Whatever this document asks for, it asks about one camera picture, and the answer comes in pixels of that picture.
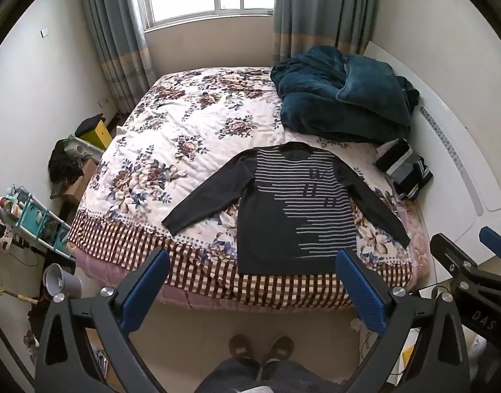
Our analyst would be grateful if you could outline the person's left leg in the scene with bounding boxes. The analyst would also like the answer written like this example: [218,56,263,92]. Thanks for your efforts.
[195,357,260,393]

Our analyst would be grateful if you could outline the grey-blue curtain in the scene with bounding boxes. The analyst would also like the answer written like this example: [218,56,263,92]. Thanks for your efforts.
[79,0,157,115]
[272,0,378,68]

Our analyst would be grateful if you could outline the person's leg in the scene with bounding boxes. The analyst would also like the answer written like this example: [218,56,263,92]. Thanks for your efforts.
[261,359,345,393]
[195,357,260,393]

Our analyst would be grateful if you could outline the teal plush blanket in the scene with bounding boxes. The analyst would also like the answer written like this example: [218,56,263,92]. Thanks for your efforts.
[270,45,420,144]

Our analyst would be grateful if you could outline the black cloth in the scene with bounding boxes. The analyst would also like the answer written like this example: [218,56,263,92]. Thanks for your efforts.
[74,113,107,136]

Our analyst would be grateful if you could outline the teal storage rack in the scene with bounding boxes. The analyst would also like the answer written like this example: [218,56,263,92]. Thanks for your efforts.
[5,186,77,263]

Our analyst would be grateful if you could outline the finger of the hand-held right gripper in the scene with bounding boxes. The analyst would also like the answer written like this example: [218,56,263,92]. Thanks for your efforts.
[479,226,501,261]
[430,233,480,284]

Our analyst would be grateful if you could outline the person's right leg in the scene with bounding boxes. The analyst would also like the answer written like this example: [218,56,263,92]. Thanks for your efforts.
[261,359,345,393]

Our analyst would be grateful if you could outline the dark striped sweater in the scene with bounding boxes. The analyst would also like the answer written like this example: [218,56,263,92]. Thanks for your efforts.
[161,142,412,275]

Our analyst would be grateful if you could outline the person's right shoe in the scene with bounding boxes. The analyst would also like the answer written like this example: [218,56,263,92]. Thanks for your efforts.
[265,336,294,363]

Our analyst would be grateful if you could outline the cardboard box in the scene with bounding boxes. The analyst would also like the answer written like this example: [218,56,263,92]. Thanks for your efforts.
[62,159,98,205]

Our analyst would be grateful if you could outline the person's left shoe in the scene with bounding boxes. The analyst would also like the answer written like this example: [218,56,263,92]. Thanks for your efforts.
[228,334,251,359]

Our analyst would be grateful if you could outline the black clothes pile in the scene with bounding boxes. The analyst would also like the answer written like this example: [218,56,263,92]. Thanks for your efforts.
[48,139,85,183]

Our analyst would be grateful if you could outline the grey waste bin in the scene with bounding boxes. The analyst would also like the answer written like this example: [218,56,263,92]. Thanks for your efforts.
[43,263,81,299]

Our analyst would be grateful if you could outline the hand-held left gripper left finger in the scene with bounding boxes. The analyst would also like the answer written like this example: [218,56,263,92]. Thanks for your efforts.
[34,248,171,393]

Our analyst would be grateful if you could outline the floral checkered blanket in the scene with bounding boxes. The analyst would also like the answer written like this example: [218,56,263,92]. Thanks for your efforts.
[66,66,417,308]

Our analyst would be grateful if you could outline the yellow box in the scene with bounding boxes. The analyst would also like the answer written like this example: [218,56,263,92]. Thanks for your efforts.
[79,121,113,150]

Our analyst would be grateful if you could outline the person's shoe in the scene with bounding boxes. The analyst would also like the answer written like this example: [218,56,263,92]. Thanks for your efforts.
[228,334,251,359]
[265,336,294,363]

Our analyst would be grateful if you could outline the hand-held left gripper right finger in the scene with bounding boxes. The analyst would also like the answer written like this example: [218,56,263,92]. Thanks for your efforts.
[336,249,472,393]

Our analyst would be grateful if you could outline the folded black white striped garment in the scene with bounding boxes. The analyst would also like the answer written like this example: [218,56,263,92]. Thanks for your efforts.
[374,138,434,201]

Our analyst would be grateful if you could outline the white headboard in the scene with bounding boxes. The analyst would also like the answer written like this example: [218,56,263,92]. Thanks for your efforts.
[363,41,501,263]

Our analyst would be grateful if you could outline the wooden broom stick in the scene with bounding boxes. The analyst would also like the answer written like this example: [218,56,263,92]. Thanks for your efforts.
[0,280,38,304]

